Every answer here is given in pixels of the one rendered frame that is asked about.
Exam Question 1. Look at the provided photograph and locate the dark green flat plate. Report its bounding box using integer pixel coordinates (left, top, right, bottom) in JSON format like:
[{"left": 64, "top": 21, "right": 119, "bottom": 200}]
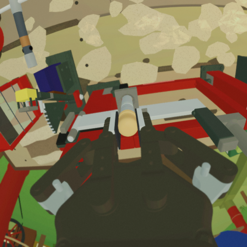
[{"left": 86, "top": 80, "right": 120, "bottom": 96}]

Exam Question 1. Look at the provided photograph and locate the red frame with window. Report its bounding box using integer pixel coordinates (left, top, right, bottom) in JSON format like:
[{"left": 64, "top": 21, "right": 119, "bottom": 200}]
[{"left": 0, "top": 74, "right": 44, "bottom": 152}]

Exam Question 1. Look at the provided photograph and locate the grey lever with green grip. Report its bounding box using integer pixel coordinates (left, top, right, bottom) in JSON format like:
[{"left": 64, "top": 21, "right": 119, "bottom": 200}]
[{"left": 192, "top": 108, "right": 247, "bottom": 155}]

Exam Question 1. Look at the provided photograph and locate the red disc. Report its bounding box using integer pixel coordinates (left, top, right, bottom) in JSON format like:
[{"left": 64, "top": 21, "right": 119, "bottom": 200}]
[{"left": 0, "top": 26, "right": 5, "bottom": 53}]

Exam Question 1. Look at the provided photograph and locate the red boarding gate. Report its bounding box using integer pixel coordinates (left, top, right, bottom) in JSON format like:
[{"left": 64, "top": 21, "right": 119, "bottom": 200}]
[{"left": 59, "top": 70, "right": 247, "bottom": 153}]

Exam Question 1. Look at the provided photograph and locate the red support post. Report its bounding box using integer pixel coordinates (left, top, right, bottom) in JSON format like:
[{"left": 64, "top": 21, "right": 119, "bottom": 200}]
[{"left": 0, "top": 162, "right": 29, "bottom": 247}]

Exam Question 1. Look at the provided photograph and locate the black buffer block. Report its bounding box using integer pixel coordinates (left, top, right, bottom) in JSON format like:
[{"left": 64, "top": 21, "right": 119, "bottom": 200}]
[{"left": 56, "top": 132, "right": 69, "bottom": 145}]

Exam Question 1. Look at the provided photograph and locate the dark green post plate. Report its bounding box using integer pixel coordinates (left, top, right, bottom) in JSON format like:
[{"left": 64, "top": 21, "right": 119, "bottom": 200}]
[{"left": 45, "top": 50, "right": 86, "bottom": 114}]

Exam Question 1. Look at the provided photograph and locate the dark green panel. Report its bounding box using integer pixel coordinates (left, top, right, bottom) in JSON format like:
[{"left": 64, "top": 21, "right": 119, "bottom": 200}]
[{"left": 235, "top": 55, "right": 247, "bottom": 85}]

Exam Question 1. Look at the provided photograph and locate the grey and orange rod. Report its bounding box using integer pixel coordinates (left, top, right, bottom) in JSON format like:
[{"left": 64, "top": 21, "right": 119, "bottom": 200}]
[{"left": 8, "top": 0, "right": 38, "bottom": 69}]

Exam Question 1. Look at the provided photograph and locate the light grey hasp plate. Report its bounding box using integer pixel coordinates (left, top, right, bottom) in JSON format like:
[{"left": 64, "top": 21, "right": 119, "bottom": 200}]
[{"left": 72, "top": 98, "right": 208, "bottom": 133}]

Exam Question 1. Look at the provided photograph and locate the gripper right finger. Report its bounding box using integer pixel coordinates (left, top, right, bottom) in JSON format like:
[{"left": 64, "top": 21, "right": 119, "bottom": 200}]
[{"left": 135, "top": 108, "right": 239, "bottom": 202}]

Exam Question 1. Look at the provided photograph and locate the dark green sector plate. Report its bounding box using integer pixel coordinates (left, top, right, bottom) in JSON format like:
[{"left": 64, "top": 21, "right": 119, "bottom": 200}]
[{"left": 43, "top": 102, "right": 67, "bottom": 133}]

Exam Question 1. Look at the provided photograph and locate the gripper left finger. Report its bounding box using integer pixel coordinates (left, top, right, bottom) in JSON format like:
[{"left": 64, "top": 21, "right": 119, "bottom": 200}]
[{"left": 29, "top": 111, "right": 121, "bottom": 205}]

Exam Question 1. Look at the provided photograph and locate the white toothed rack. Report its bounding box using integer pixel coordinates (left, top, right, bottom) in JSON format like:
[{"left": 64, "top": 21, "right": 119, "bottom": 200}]
[{"left": 38, "top": 100, "right": 57, "bottom": 134}]

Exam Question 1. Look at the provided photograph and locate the dark green hinge bracket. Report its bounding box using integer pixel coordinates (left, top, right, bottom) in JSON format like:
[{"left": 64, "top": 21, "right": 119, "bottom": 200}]
[{"left": 200, "top": 65, "right": 225, "bottom": 82}]

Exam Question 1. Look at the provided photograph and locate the tan wooden platform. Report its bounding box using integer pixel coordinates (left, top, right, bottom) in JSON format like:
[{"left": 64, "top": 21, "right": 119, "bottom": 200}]
[{"left": 4, "top": 123, "right": 65, "bottom": 171}]

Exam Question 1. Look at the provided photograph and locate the tan-headed grey tapered peg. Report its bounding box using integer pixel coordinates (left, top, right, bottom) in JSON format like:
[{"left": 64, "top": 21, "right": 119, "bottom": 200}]
[{"left": 118, "top": 94, "right": 138, "bottom": 137}]

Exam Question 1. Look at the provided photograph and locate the small red lever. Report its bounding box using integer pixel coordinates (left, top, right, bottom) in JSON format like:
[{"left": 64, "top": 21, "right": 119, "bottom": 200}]
[{"left": 73, "top": 90, "right": 84, "bottom": 108}]

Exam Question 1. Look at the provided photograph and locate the grey rectangular block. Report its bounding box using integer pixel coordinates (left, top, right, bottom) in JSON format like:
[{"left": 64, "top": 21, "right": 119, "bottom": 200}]
[{"left": 59, "top": 112, "right": 75, "bottom": 133}]

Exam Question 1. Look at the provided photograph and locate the blue box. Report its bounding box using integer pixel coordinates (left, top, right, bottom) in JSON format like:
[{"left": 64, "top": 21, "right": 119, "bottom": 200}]
[{"left": 33, "top": 62, "right": 64, "bottom": 93}]

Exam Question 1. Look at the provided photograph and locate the yellow box with spring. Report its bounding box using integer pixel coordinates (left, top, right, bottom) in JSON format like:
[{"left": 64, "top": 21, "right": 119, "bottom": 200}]
[{"left": 15, "top": 88, "right": 39, "bottom": 113}]

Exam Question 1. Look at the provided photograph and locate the red spoked wheel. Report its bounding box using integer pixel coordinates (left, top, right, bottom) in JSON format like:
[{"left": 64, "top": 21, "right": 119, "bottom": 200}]
[{"left": 4, "top": 218, "right": 25, "bottom": 247}]

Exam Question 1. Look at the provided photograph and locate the light grey roller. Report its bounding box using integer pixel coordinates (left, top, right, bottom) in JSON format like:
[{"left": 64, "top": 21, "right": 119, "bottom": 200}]
[{"left": 67, "top": 111, "right": 86, "bottom": 142}]

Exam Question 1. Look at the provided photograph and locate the light green frame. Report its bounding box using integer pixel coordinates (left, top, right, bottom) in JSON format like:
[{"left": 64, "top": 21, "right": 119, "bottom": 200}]
[{"left": 212, "top": 148, "right": 247, "bottom": 213}]

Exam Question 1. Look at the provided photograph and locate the red cylinder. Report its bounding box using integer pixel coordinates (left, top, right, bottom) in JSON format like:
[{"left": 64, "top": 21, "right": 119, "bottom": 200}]
[{"left": 226, "top": 205, "right": 247, "bottom": 230}]

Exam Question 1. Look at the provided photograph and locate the brown crate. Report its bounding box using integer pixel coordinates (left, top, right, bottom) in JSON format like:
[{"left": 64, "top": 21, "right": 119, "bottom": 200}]
[{"left": 19, "top": 226, "right": 37, "bottom": 247}]

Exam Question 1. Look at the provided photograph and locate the blue rounded object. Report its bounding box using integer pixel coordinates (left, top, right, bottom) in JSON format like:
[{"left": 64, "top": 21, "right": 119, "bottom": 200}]
[{"left": 214, "top": 230, "right": 247, "bottom": 247}]

